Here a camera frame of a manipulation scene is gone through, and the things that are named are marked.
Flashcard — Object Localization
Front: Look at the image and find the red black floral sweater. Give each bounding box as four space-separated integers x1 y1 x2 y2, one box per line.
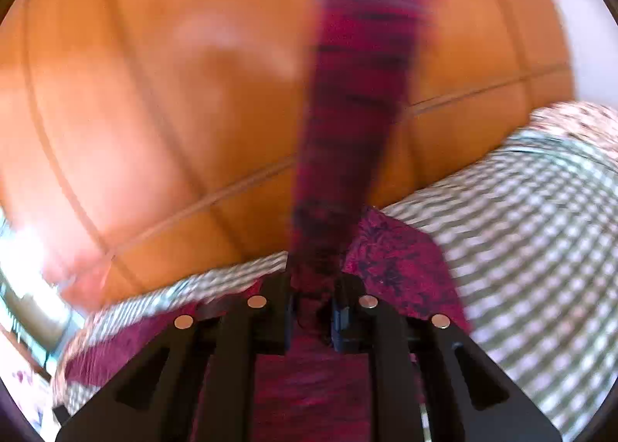
52 0 473 442

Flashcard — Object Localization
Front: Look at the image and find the green white checkered bedsheet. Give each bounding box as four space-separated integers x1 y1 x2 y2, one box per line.
52 127 618 442

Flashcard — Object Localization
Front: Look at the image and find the floral quilt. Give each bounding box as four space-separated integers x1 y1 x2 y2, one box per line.
529 101 618 159

